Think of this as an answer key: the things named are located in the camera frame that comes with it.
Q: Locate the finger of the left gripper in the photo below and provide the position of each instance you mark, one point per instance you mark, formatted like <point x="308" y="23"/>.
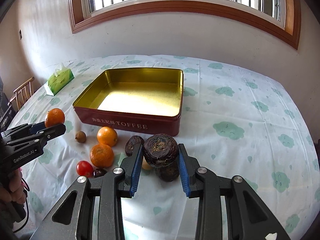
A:
<point x="22" y="131"/>
<point x="44" y="135"/>

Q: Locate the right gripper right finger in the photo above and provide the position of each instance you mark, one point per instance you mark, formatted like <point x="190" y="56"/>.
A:
<point x="188" y="166"/>

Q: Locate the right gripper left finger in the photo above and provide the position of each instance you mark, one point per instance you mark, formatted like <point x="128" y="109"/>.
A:
<point x="131" y="167"/>

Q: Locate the lower orange mandarin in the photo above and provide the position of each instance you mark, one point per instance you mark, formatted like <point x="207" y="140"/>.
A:
<point x="102" y="156"/>

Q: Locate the white cloud pattern tablecloth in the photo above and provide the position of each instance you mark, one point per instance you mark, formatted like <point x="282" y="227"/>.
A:
<point x="234" y="122"/>

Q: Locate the tan longan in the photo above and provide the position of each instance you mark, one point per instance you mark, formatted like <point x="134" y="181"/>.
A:
<point x="145" y="165"/>

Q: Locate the orange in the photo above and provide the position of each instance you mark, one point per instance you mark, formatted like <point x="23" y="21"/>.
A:
<point x="108" y="136"/>
<point x="54" y="117"/>

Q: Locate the brown longan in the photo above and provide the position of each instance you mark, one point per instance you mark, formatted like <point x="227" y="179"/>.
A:
<point x="80" y="137"/>

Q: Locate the wooden framed window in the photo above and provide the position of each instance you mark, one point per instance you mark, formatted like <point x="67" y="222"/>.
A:
<point x="290" y="34"/>

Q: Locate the red gold toffee tin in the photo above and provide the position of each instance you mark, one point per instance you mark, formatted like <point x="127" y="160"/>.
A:
<point x="140" y="99"/>

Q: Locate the wooden chair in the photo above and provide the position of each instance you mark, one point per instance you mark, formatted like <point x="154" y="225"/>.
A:
<point x="20" y="96"/>

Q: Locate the red cherry tomato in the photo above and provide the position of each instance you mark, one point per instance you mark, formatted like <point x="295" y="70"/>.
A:
<point x="84" y="168"/>

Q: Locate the left hand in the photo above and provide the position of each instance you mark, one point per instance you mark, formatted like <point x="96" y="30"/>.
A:
<point x="16" y="191"/>

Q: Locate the dark purple cherry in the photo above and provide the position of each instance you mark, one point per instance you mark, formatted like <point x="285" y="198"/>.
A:
<point x="99" y="172"/>

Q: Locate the green tissue pack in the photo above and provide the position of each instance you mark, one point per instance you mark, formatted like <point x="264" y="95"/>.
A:
<point x="58" y="80"/>

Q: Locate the dark wrinkled date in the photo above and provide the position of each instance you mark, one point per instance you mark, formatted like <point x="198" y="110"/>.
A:
<point x="131" y="143"/>

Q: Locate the wrinkled dark passion fruit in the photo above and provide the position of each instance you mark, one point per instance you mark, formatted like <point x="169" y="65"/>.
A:
<point x="161" y="150"/>

